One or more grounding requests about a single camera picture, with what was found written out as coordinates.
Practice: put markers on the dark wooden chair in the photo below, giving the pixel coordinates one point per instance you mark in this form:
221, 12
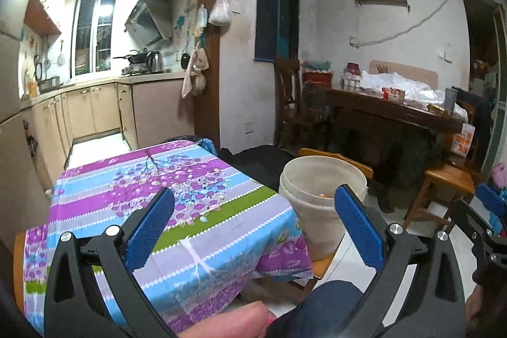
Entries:
287, 84

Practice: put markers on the black wok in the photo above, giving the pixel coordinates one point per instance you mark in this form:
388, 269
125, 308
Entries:
132, 57

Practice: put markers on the white plastic sheet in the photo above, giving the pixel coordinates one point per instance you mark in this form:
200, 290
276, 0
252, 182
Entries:
412, 88

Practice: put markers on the orange white bag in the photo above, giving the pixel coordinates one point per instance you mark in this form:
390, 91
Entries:
463, 140

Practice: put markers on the steel range hood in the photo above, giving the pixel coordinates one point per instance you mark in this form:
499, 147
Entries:
148, 25

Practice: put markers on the wall socket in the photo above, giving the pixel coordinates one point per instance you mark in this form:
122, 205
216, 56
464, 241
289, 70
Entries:
248, 128

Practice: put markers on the wooden board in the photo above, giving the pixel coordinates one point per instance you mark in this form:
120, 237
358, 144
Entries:
412, 70

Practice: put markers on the black hanging pan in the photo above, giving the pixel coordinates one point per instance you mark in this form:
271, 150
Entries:
185, 61

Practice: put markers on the dark wooden table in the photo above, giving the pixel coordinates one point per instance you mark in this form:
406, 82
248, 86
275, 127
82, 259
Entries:
380, 116

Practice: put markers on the grey tin cup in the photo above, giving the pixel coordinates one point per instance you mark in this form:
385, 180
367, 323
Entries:
450, 100

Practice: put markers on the white plastic bucket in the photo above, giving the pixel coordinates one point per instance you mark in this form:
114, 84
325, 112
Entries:
317, 219

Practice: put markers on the hanging beige cloths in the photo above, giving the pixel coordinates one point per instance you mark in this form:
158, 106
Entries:
196, 72

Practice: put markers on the person's left hand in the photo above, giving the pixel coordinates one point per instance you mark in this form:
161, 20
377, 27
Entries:
225, 322

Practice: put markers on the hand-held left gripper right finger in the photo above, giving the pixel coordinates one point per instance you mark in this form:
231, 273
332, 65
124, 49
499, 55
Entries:
358, 227

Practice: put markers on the red basket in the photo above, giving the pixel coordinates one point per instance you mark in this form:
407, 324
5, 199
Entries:
317, 78

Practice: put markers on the blue black plastic bag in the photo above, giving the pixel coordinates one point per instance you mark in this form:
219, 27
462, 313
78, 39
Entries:
198, 144

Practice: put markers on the pink object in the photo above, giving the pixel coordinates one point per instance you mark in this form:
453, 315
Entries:
499, 175

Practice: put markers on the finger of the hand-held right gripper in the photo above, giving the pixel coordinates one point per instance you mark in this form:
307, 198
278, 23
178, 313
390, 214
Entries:
471, 221
493, 201

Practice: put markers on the yellow wooden stool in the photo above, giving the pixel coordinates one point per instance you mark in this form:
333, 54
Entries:
344, 160

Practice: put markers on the small red boxes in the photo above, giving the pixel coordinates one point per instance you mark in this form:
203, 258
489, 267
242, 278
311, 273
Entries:
392, 93

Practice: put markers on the floral striped tablecloth table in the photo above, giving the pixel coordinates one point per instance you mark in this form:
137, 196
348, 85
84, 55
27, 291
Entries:
119, 183

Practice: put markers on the hanging white plastic bag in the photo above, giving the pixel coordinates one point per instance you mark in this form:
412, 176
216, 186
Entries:
220, 13

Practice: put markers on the grey cooking pot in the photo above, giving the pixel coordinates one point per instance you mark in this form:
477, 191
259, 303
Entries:
48, 84

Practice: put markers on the hanging blue white bag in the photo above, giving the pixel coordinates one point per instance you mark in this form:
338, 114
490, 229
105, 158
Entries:
201, 21

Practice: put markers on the light wooden chair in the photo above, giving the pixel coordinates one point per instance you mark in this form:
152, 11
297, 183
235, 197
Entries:
447, 175

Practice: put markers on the gas stove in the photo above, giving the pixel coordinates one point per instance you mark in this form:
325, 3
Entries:
134, 69

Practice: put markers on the beige kitchen floor cabinets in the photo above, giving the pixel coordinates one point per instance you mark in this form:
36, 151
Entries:
95, 108

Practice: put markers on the kitchen window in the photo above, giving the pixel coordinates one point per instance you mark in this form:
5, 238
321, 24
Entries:
95, 37

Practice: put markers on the small white bottles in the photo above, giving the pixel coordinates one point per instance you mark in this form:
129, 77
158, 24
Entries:
351, 82

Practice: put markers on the person's right hand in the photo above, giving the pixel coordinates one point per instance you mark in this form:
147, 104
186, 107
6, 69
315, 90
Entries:
487, 314

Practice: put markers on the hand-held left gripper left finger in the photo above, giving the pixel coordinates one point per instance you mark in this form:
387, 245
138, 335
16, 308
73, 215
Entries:
152, 227

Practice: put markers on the dark window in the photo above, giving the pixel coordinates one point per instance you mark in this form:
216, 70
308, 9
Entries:
277, 5

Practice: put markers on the person's leg in jeans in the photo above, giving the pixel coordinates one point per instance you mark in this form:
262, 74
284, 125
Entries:
317, 302

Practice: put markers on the steel kettle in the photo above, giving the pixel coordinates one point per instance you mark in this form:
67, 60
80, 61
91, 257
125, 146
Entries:
155, 61

